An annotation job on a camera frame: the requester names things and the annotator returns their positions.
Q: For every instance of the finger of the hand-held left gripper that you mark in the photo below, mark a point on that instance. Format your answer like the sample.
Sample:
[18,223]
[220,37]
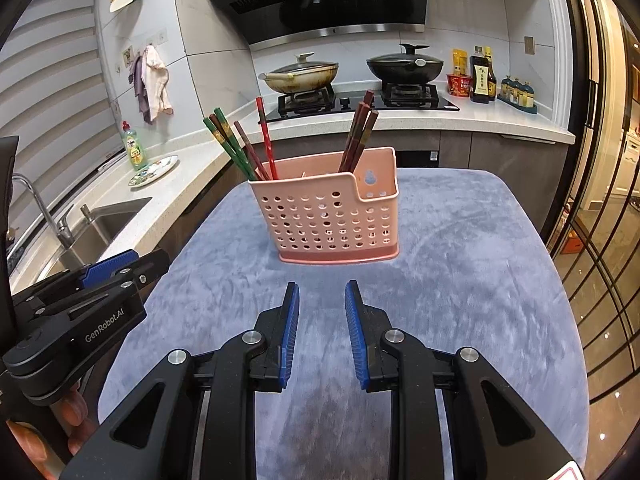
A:
[100,327]
[110,263]

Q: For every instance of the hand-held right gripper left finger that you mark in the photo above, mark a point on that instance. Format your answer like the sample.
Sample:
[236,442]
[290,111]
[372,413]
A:
[290,335]

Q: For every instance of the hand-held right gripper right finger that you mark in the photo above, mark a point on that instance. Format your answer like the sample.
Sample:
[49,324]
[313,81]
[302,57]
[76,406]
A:
[354,335]

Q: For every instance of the pink perforated utensil basket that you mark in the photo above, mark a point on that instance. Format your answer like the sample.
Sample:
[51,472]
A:
[325,220]

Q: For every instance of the dark red chopstick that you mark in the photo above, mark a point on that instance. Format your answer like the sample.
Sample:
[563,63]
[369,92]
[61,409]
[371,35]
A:
[351,132]
[367,135]
[220,127]

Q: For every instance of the green chopstick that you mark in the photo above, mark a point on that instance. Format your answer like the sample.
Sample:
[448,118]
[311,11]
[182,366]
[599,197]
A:
[243,146]
[229,147]

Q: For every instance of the brown chopstick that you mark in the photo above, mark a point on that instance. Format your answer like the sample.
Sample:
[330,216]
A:
[250,147]

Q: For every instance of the bright red chopstick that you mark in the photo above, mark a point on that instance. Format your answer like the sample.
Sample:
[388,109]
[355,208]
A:
[266,140]

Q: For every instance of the maroon chopstick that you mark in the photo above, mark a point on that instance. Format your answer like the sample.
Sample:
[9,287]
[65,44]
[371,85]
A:
[361,120]

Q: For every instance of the person's left hand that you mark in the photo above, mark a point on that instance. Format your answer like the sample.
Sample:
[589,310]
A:
[77,417]

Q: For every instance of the steel kitchen sink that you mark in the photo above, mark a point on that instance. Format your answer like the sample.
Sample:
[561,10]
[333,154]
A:
[105,222]

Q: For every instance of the chrome sink soap dispenser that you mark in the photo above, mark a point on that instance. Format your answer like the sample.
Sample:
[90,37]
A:
[87,214]

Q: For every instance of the chrome sink faucet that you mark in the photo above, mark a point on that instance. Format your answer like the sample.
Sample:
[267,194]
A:
[62,227]

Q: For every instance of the patterned plate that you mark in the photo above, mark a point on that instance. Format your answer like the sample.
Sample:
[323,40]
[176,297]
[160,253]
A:
[155,170]

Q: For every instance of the green dish soap bottle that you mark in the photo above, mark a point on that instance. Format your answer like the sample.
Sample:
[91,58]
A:
[135,150]

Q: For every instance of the plush blue-grey table mat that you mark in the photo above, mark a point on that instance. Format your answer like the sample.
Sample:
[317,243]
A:
[450,260]

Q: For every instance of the speckled white kitchen counter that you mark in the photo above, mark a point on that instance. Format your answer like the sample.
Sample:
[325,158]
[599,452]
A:
[200,160]

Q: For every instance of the purple hanging cloth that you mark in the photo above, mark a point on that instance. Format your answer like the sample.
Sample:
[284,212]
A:
[139,90]

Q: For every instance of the pink hanging cloth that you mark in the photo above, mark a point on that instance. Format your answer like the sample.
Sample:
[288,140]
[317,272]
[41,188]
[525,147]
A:
[157,85]

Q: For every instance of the white window blinds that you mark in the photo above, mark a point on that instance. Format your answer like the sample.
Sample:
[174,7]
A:
[60,85]

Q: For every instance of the black gas stove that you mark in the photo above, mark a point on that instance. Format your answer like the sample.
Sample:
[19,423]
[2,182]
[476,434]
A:
[345,102]

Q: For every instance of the orange box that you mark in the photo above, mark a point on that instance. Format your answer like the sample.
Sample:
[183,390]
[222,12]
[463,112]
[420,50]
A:
[574,242]

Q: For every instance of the beige frying pan with lid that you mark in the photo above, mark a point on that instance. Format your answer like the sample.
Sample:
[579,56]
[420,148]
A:
[300,77]

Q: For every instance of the red instant noodle cup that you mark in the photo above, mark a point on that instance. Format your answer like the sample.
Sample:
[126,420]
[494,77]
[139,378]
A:
[459,86]

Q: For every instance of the black wok with lid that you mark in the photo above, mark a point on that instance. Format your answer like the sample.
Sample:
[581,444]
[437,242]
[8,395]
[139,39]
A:
[405,67]

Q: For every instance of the dark soy sauce bottle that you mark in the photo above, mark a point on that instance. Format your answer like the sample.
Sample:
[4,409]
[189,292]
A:
[482,82]

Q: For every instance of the spice jar rack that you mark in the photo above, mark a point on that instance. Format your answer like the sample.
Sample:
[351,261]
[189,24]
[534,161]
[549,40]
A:
[517,95]

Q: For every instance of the yellow condiment bottle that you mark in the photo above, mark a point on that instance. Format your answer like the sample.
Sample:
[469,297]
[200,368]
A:
[460,62]

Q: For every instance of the glass partition door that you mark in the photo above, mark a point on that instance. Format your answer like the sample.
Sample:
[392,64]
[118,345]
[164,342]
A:
[610,160]

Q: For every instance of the black range hood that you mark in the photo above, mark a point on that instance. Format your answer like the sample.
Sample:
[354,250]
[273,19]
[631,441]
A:
[320,5]

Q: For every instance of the grey wall socket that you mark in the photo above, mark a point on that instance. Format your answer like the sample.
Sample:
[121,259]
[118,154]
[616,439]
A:
[529,45]

